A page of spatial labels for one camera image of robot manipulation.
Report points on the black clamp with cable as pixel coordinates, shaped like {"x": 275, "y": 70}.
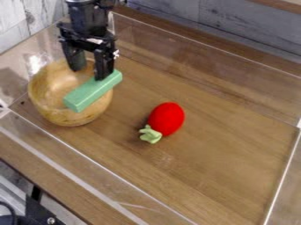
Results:
{"x": 36, "y": 214}

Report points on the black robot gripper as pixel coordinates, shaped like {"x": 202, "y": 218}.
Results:
{"x": 86, "y": 33}

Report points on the brown wooden bowl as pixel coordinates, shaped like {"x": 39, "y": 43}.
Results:
{"x": 48, "y": 86}

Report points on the green rectangular block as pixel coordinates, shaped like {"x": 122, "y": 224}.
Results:
{"x": 80, "y": 97}

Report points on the clear acrylic tray enclosure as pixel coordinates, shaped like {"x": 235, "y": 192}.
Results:
{"x": 227, "y": 170}

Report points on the red plush strawberry toy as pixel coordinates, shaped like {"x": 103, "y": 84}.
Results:
{"x": 164, "y": 121}

